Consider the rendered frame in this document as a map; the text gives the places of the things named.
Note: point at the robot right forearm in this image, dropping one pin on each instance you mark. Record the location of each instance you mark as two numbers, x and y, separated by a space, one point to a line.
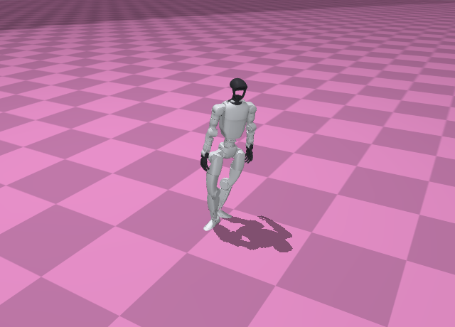
208 143

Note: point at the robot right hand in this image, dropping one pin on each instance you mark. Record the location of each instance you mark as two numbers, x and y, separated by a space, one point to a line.
203 161

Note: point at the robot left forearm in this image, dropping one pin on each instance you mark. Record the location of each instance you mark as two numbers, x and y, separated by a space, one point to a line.
250 138

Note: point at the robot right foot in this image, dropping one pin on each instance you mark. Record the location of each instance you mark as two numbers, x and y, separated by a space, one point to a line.
211 224

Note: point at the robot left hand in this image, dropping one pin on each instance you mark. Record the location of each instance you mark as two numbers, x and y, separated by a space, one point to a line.
249 154

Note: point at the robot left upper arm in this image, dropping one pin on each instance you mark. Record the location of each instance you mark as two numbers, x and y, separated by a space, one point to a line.
250 126

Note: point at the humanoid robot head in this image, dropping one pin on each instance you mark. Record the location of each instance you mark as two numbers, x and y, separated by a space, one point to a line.
237 84

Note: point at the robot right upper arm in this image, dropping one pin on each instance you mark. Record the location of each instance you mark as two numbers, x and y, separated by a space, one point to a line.
217 111

